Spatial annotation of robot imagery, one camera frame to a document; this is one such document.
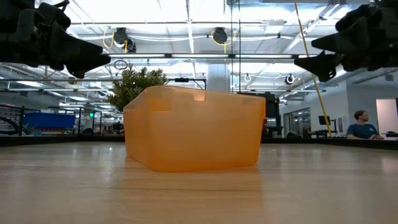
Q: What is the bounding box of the yellow hanging cord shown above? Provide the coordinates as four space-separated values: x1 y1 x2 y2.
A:
293 0 333 138

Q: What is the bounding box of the black table frame rail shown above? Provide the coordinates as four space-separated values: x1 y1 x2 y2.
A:
0 134 398 151

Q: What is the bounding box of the artificial green leafy plant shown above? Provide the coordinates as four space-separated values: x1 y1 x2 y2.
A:
106 66 169 113

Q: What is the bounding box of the black frame crossbar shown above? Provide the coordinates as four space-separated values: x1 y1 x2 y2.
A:
102 53 318 60

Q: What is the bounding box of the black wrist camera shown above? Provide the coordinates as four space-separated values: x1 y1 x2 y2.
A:
36 1 72 30
335 3 379 32

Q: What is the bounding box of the black looped cable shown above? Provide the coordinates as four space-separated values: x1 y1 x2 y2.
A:
113 59 129 71

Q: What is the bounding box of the white board panel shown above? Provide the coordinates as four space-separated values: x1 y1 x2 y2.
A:
376 98 397 133

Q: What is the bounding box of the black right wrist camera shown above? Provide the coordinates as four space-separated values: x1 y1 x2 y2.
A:
335 3 379 32

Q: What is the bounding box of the black machine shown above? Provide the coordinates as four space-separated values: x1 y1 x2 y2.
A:
238 91 283 138

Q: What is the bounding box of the black metal railing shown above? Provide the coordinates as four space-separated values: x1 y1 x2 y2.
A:
0 105 103 136

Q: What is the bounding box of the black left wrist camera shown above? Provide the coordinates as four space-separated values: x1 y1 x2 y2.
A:
36 1 72 30

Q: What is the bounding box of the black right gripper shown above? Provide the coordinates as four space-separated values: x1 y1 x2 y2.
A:
293 0 398 83

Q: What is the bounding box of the translucent orange plastic basket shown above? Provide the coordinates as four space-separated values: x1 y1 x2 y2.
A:
123 85 267 173

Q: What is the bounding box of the thin black vertical pole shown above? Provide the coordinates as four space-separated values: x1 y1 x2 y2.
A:
230 0 234 94
238 0 241 94

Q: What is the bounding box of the person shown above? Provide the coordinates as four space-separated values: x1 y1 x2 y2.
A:
346 110 385 140

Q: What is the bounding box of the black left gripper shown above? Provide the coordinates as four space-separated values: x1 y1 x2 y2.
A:
0 0 112 80

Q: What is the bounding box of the white building column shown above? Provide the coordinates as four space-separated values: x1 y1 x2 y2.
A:
206 63 231 93

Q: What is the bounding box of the large blue storage bin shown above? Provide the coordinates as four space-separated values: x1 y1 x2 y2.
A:
24 112 76 129

